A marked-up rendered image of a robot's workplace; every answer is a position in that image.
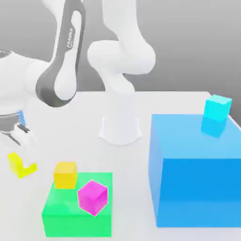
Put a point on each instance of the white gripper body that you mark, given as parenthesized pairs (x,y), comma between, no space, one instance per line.
(22,143)

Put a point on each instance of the small yellow cube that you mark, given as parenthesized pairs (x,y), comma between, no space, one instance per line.
(17,167)

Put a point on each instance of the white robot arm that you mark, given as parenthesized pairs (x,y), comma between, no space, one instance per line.
(120,56)

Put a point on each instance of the small orange cube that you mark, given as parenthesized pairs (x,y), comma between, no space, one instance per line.
(65,175)

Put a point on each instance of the small magenta cube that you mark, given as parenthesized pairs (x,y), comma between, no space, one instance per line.
(92,197)

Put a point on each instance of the small cyan cube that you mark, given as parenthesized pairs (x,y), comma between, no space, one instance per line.
(216,111)

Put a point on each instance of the large green box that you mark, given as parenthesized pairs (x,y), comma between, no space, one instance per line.
(75,222)

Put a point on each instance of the large blue box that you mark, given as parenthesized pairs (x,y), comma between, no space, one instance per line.
(197,178)

